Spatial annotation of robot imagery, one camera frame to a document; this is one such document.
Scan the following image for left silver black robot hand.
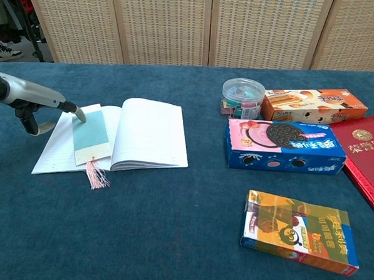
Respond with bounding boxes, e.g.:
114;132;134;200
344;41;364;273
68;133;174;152
0;71;90;139

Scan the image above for teal cream bookmark pink tassel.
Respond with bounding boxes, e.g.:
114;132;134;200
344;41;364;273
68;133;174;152
67;108;115;191

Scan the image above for open white lined notebook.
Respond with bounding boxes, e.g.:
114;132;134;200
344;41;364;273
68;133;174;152
30;92;193;184

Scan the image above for white black sneaker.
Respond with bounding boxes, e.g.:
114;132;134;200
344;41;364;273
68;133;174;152
0;43;24;65

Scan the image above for black tripod stand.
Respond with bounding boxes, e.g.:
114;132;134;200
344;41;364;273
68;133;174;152
3;0;49;62

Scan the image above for dark trouser leg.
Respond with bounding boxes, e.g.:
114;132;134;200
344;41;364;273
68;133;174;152
0;0;24;46

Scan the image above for woven wooden folding screen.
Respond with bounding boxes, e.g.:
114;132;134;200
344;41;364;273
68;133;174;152
20;0;374;80

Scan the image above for dark blue table mat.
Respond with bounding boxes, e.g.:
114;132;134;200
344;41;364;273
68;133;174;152
0;51;374;280

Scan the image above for clear round jar of clips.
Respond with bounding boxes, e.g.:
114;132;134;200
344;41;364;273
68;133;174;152
219;76;267;122

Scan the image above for blue pink Oreo box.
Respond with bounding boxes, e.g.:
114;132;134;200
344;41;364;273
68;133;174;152
222;117;349;177

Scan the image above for orange wafer biscuit box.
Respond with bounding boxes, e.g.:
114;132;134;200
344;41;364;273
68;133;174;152
259;85;370;128

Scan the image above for yellow blue cocoa cookie box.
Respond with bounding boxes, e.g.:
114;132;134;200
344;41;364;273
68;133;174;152
238;189;363;277

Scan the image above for red certificate folder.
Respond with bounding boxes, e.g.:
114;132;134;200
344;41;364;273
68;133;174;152
324;111;374;212

